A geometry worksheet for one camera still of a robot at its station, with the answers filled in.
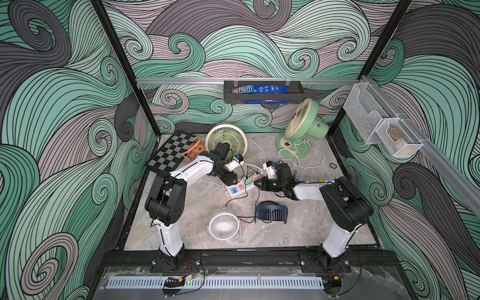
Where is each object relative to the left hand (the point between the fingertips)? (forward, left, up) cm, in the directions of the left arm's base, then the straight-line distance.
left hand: (232, 176), depth 91 cm
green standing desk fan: (+16, -33, +20) cm, 42 cm away
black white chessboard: (+16, +36, -4) cm, 40 cm away
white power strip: (-5, -3, -6) cm, 8 cm away
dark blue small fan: (-17, -18, -2) cm, 25 cm away
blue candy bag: (+35, -14, +28) cm, 46 cm away
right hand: (-1, -12, -5) cm, 13 cm away
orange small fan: (+17, +21, +1) cm, 27 cm away
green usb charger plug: (-1, -8, -2) cm, 9 cm away
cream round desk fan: (+19, +2, +10) cm, 22 cm away
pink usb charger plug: (0, -12, -1) cm, 12 cm away
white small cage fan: (-24, +3, +2) cm, 24 cm away
